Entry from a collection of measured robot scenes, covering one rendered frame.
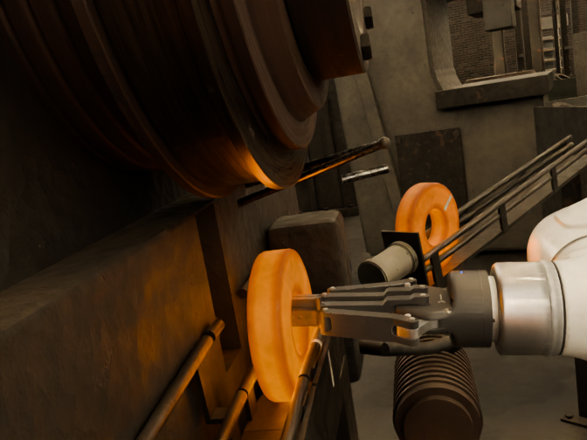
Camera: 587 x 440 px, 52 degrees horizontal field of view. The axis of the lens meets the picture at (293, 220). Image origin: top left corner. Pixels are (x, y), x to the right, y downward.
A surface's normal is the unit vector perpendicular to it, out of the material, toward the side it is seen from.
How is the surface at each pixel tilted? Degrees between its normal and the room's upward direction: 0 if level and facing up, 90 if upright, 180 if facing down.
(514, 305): 67
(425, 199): 90
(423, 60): 90
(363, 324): 89
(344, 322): 89
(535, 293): 54
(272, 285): 39
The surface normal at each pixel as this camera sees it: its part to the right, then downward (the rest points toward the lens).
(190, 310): 0.97, -0.12
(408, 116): -0.40, 0.24
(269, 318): -0.25, -0.22
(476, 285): -0.17, -0.66
